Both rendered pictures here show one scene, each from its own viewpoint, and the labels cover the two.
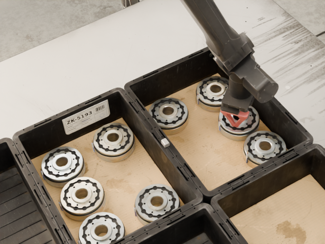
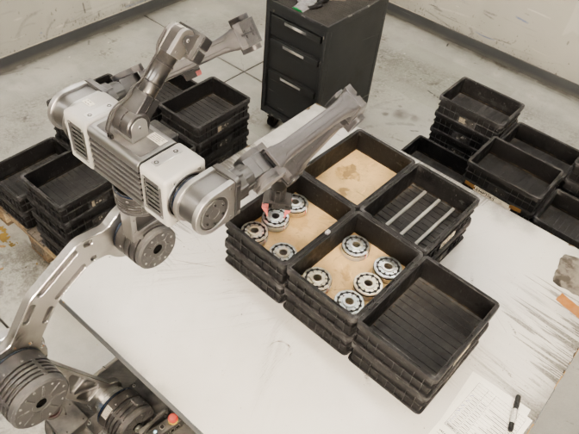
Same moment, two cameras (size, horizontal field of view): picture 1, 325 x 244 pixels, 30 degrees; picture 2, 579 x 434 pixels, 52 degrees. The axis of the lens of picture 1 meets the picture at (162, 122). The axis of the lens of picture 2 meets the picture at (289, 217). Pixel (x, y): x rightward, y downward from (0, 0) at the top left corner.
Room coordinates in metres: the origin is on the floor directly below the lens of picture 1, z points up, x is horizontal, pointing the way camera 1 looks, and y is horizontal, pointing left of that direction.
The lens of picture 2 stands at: (1.61, 1.25, 2.47)
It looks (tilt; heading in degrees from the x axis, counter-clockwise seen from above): 45 degrees down; 244
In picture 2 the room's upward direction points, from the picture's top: 7 degrees clockwise
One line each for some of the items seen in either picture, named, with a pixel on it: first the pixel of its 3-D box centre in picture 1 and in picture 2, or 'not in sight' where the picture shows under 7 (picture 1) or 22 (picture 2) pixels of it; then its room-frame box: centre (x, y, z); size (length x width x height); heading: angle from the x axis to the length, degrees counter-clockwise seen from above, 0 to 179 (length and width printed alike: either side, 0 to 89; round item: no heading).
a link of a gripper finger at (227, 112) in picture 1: (237, 110); (281, 207); (0.96, -0.19, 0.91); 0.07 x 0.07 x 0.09; 64
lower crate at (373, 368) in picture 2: not in sight; (418, 341); (0.68, 0.41, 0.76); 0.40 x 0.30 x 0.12; 27
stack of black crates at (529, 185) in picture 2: not in sight; (501, 197); (-0.41, -0.43, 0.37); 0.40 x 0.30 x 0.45; 118
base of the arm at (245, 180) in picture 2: not in sight; (235, 183); (1.27, 0.20, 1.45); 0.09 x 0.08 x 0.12; 118
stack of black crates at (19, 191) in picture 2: not in sight; (40, 182); (1.84, -1.31, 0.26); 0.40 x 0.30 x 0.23; 28
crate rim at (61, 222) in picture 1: (103, 168); (356, 262); (0.81, 0.14, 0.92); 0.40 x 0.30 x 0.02; 27
